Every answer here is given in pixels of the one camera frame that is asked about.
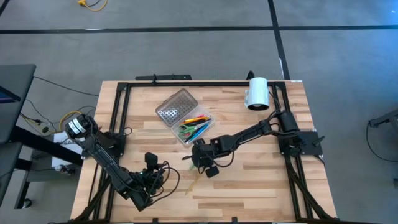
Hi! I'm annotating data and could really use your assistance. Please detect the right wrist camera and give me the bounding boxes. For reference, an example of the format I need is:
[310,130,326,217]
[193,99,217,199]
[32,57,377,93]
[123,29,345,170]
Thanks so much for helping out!
[205,165,220,179]

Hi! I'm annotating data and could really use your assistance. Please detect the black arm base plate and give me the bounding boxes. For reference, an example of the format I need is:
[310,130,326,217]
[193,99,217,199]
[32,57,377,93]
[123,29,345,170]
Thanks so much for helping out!
[81,132,127,157]
[277,130,324,156]

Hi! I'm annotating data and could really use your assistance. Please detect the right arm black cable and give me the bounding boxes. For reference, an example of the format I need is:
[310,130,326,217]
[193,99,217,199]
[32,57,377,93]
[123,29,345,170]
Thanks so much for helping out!
[216,151,236,169]

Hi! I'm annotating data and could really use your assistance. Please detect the laptop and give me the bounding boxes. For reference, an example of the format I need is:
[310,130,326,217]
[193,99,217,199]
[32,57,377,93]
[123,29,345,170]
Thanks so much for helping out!
[0,85,22,104]

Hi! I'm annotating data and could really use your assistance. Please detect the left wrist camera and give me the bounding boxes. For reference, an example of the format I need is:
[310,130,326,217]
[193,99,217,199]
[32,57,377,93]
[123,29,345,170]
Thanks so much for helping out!
[144,151,159,170]

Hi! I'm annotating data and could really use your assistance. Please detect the black bar device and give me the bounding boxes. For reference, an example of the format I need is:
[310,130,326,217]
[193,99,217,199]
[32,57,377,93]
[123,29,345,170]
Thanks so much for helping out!
[135,73,193,82]

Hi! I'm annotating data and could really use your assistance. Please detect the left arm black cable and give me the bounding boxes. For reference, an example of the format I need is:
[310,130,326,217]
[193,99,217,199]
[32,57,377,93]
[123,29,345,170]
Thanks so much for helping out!
[152,159,182,206]

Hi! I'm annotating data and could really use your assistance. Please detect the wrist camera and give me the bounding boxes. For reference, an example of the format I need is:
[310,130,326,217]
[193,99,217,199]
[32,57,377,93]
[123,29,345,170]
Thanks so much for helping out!
[205,165,220,179]
[144,151,159,170]

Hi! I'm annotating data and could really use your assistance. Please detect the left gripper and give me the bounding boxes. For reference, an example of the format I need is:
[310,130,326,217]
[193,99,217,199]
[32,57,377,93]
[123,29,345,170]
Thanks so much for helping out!
[133,169,171,200]

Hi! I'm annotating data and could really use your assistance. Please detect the blue pen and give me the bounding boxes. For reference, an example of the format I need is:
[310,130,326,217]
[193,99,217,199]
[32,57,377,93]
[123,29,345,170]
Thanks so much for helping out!
[183,124,208,144]

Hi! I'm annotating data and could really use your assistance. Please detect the green-handled scissors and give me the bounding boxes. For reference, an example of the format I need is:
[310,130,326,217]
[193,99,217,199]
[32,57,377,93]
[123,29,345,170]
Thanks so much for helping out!
[177,121,210,139]

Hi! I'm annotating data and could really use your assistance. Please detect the black aluminium table frame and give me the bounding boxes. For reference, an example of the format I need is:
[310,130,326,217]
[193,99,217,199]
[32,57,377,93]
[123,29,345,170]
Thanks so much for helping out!
[73,80,338,224]

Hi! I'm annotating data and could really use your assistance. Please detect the yellow cable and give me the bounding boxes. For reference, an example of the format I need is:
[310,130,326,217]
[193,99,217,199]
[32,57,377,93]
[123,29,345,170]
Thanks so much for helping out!
[77,0,108,12]

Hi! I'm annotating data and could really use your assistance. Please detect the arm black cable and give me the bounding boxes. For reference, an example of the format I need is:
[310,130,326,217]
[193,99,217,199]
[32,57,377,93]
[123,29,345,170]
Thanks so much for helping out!
[152,159,182,206]
[216,151,236,169]

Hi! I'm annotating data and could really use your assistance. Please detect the grey stand leg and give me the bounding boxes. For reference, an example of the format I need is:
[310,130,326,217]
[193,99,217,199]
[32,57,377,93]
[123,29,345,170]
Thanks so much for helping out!
[368,108,398,128]

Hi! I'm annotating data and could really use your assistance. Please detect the yellow wooden pencil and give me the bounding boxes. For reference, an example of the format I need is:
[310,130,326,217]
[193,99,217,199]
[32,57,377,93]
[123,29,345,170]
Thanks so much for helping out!
[185,172,203,196]

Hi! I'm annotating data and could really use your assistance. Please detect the orange pencil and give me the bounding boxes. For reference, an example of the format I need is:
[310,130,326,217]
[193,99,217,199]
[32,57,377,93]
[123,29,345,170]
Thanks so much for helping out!
[182,115,206,124]

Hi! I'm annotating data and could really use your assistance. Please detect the white paper sheet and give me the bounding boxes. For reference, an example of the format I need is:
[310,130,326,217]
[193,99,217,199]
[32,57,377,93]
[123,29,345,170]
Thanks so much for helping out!
[51,129,84,169]

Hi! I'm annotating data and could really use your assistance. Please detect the dark grey desk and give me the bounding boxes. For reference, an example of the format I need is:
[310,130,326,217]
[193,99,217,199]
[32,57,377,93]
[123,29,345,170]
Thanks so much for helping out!
[0,63,84,210]

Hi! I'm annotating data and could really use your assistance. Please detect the clear plastic supply box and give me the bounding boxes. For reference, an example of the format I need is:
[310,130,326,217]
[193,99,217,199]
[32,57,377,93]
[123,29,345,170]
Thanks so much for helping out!
[154,88,216,148]

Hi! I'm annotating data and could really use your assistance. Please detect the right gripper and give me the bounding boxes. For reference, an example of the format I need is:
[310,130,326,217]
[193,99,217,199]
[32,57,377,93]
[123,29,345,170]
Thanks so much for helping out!
[190,139,218,175]

